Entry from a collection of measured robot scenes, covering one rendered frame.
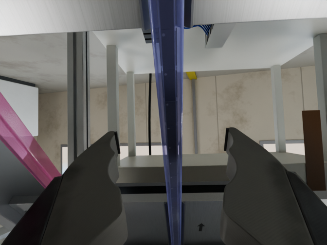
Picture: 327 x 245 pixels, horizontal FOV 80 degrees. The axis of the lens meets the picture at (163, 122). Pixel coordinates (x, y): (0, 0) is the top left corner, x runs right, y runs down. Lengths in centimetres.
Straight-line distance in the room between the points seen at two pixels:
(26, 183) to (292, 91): 337
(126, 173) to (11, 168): 37
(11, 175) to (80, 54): 34
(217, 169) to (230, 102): 271
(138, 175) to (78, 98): 28
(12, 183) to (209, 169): 47
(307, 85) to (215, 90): 128
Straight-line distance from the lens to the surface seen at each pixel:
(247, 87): 334
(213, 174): 61
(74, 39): 57
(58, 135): 445
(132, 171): 61
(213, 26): 51
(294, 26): 70
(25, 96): 381
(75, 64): 55
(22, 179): 31
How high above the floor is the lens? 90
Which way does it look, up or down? 3 degrees down
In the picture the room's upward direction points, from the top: 178 degrees clockwise
